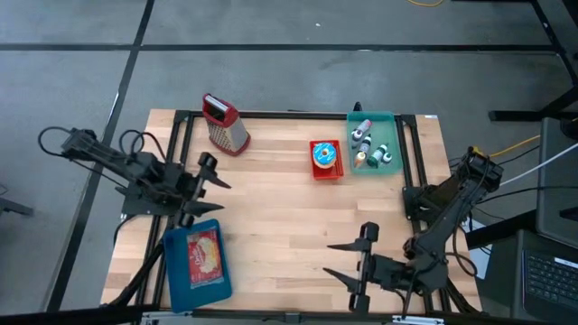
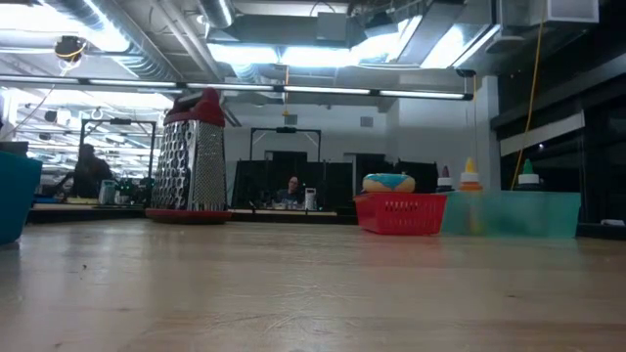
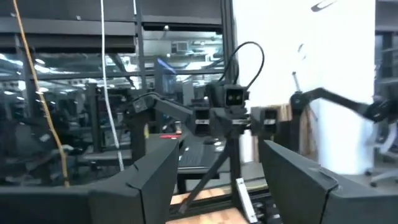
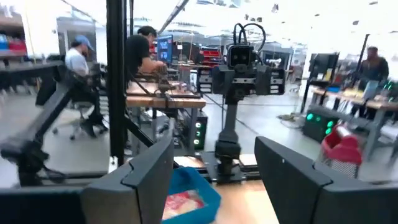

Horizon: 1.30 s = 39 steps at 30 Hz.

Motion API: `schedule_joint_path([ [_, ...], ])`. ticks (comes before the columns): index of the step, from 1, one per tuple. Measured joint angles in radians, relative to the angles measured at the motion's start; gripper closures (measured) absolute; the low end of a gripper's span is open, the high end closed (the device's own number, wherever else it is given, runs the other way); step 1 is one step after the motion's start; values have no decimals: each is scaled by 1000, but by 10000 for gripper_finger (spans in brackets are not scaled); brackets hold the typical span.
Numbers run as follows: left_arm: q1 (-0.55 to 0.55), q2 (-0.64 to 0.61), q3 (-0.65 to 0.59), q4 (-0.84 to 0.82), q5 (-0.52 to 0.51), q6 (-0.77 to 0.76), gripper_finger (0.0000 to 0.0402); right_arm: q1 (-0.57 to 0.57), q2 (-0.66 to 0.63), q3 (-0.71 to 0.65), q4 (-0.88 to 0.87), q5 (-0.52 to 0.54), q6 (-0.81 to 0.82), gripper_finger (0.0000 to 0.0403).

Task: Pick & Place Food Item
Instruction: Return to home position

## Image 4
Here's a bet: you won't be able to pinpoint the blue lit monitor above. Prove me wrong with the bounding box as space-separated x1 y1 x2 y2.
156 34 174 64

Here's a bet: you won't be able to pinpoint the red snack packet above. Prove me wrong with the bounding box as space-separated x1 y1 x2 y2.
162 189 206 221

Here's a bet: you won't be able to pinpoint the black table frame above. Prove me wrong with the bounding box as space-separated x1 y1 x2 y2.
0 0 191 188

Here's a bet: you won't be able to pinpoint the black monitor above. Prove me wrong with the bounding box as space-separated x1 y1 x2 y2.
306 52 340 85

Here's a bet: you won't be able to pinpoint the black camera cable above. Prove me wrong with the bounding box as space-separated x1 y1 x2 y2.
233 22 267 47

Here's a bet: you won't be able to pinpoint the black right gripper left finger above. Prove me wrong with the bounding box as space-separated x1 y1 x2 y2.
0 136 175 224

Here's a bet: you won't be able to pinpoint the steel box grater red handle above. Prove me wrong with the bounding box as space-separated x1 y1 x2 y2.
320 124 363 180

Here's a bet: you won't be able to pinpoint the blue plastic bin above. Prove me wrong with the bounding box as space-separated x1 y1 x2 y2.
161 166 223 224

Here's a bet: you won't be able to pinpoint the black computer green lights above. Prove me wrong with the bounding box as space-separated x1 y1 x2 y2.
302 105 340 144
193 111 209 151

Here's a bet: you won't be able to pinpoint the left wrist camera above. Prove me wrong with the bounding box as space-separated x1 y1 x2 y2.
226 44 254 68

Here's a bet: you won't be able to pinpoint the person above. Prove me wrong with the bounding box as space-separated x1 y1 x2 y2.
126 26 167 84
63 34 108 138
351 46 391 121

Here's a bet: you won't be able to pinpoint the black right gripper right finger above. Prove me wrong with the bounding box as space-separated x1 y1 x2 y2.
254 136 398 224

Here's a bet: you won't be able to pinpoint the shelf with coloured bins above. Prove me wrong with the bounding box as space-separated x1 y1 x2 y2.
0 15 29 60

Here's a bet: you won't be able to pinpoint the office chair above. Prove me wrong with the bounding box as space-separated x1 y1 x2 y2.
51 101 109 141

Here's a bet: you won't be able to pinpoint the wooden work desk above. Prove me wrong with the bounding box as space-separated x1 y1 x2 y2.
126 80 208 154
310 86 398 169

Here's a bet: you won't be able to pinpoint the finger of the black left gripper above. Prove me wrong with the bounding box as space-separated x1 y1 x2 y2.
211 65 236 96
255 64 272 96

